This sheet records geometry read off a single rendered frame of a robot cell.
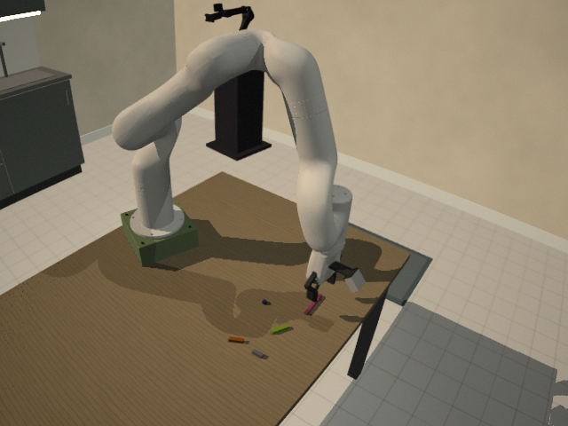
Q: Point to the lime green rod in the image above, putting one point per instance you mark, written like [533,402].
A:
[279,329]

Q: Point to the pink rod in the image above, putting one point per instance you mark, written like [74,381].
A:
[312,305]

